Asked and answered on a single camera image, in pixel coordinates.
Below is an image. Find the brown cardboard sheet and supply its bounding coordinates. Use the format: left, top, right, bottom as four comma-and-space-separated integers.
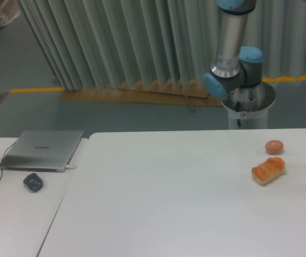
59, 79, 222, 112

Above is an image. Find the grey green pleated curtain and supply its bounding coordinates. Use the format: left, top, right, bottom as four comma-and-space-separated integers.
17, 1, 306, 90

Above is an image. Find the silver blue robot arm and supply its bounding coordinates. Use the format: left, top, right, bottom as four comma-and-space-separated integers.
204, 1, 306, 98

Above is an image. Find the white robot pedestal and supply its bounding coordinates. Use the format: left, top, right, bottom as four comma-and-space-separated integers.
221, 82, 276, 130

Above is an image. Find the white laptop plug cable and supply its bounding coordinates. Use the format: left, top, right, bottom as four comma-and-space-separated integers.
66, 138, 87, 170

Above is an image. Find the orange bread loaf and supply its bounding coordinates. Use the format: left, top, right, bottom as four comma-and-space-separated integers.
251, 157, 285, 185

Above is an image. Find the black round controller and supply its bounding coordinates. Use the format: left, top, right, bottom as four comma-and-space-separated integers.
23, 173, 44, 193

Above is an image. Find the silver closed laptop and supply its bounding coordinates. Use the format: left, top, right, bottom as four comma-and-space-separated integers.
0, 130, 84, 172

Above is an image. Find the brown egg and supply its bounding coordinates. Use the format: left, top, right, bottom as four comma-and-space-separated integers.
265, 140, 284, 155

